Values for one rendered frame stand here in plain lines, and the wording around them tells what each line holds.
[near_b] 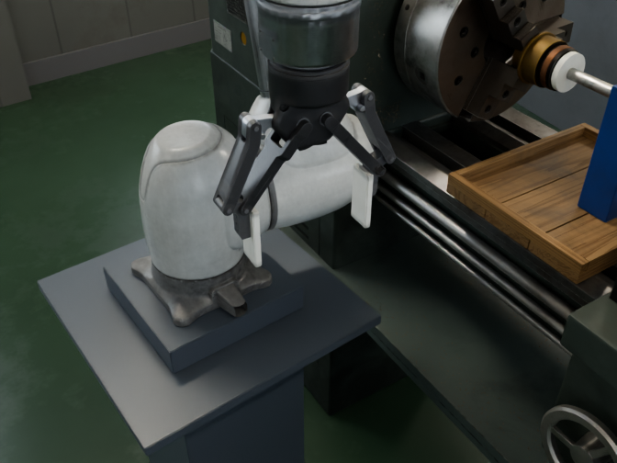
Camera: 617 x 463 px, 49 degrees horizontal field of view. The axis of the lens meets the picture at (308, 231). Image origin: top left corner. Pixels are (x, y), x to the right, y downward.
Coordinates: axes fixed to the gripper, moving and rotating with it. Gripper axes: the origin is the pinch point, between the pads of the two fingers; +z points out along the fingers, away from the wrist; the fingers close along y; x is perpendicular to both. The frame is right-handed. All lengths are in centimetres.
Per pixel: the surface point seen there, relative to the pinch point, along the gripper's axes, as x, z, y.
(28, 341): -121, 112, 32
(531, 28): -28, -2, -59
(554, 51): -22, 0, -60
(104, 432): -76, 111, 21
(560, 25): -32, 1, -72
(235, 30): -93, 15, -33
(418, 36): -41, 1, -46
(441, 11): -38, -4, -48
